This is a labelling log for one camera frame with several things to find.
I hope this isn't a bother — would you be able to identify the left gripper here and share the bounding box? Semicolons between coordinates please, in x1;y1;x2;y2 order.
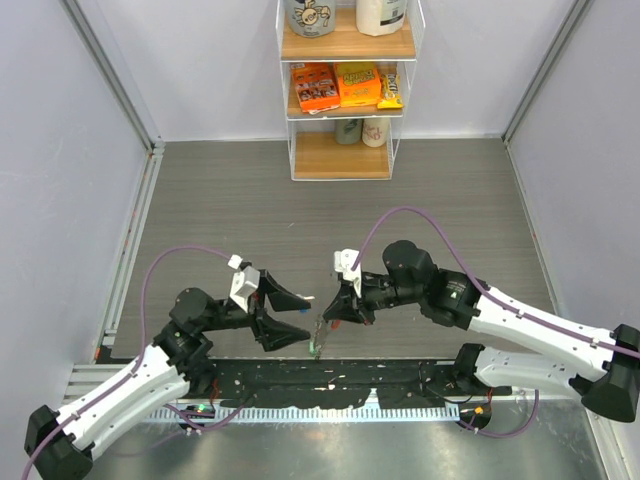
199;269;311;349

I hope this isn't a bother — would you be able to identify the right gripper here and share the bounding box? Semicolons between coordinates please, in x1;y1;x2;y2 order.
324;271;424;325

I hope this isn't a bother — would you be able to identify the red handled keyring with chain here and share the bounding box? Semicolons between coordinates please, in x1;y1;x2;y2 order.
309;315;337;360

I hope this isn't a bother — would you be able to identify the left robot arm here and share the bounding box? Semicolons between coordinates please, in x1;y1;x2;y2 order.
24;266;311;479

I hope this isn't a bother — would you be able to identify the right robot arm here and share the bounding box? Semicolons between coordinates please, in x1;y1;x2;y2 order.
322;240;639;423

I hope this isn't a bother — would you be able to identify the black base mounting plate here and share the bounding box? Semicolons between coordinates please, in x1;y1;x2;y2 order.
94;344;512;412

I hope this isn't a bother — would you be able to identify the dark green cup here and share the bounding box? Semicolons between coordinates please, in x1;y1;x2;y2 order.
334;118;363;145

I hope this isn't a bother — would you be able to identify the cream cup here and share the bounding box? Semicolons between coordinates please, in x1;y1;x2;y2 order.
362;117;390;148

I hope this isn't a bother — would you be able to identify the yellow candy bag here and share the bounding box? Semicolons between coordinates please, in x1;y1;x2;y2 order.
377;73;404;110

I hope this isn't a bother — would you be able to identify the orange candy box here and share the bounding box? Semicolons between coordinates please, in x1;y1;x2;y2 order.
334;61;381;108

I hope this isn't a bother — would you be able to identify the orange snack box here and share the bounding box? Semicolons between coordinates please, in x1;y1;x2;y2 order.
290;62;340;114

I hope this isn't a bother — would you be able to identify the white paper bag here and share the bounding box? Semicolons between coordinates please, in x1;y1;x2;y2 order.
356;0;408;37

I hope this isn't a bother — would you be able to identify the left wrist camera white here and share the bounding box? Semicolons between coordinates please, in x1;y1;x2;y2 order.
227;254;260;313

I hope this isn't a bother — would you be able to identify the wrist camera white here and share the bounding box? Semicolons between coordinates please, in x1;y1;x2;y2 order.
333;249;362;298
227;254;260;313

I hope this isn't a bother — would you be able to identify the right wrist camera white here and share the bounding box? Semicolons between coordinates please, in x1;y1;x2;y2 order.
333;249;362;298

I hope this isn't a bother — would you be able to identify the slotted cable duct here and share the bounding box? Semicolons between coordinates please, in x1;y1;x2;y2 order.
149;402;460;424

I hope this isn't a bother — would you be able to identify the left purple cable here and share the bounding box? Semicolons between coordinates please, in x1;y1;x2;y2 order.
19;244;251;480

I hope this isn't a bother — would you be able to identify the white wire shelf rack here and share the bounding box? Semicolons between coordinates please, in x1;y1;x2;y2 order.
275;1;426;181

